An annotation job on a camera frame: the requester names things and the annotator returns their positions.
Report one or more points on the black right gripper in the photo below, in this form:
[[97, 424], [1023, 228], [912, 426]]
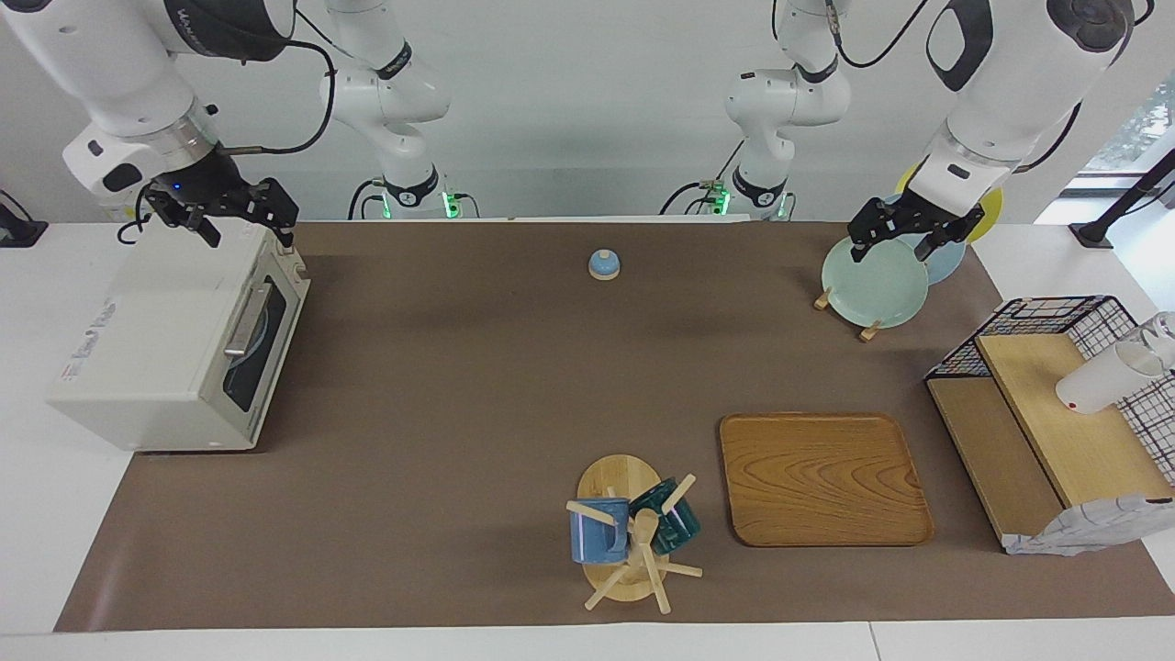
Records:
[[207, 188]]

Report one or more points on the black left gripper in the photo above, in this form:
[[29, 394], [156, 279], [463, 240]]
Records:
[[913, 216]]

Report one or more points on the small light blue plate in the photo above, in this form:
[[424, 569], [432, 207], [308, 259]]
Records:
[[257, 326]]

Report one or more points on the glass oven door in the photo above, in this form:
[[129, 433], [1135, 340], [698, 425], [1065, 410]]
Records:
[[275, 367]]

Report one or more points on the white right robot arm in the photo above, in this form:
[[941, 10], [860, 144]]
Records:
[[110, 64]]

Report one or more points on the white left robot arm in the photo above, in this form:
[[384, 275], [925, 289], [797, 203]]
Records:
[[1010, 83]]

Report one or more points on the cream toaster oven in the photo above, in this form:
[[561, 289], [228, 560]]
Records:
[[156, 349]]

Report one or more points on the large light blue plate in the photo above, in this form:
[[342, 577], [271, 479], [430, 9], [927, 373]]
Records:
[[945, 262]]

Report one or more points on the mint green plate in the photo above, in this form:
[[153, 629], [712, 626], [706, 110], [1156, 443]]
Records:
[[872, 285]]

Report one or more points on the yellow plate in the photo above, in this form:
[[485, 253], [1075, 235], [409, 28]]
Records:
[[990, 211]]

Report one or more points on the wooden plate rack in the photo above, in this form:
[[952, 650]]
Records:
[[868, 332]]

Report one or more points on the black metal stand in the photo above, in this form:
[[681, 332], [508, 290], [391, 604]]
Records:
[[1124, 197]]

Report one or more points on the white cup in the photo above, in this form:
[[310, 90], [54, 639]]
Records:
[[1097, 386]]

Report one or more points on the wooden tray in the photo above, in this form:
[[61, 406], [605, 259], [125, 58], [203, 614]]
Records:
[[822, 482]]

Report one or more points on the brown table mat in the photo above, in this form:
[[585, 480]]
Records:
[[459, 386]]

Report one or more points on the clear glass cup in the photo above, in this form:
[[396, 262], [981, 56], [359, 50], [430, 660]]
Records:
[[1164, 330]]

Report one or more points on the small blue bell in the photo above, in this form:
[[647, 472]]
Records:
[[604, 266]]

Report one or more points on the white checked cloth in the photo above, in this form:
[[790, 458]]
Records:
[[1074, 532]]

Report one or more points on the dark green mug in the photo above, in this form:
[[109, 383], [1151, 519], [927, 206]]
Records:
[[675, 528]]

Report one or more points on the wooden mug tree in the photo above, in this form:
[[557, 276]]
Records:
[[610, 477]]

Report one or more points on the blue mug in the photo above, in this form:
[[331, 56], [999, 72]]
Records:
[[595, 542]]

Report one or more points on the black clamp mount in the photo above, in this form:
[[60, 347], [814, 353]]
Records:
[[18, 231]]

